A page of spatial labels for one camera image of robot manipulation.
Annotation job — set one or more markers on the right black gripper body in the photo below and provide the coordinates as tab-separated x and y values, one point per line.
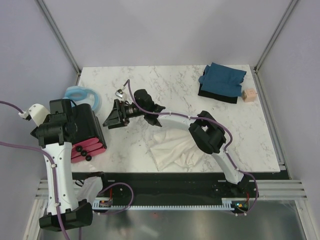
120	107

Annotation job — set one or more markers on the black pink drawer box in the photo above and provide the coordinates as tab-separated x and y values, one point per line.
89	140

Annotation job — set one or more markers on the white t shirt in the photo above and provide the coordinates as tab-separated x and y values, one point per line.
172	148

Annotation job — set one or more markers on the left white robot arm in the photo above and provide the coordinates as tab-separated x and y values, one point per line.
66	209

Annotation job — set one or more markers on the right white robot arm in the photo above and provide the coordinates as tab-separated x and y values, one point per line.
208	135

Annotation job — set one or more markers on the folded teal t shirt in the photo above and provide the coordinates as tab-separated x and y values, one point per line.
222	80

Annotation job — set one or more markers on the small pink cube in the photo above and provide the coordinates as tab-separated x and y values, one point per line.
249	95

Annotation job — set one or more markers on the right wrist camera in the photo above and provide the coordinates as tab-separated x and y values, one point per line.
120	93

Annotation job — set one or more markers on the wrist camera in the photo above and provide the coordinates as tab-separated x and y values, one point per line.
120	93
36	112

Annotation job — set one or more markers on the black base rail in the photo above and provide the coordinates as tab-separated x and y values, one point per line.
179	188

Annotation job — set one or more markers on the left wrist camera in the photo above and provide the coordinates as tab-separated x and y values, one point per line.
36	112

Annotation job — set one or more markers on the white slotted cable duct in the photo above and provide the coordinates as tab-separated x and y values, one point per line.
103	204

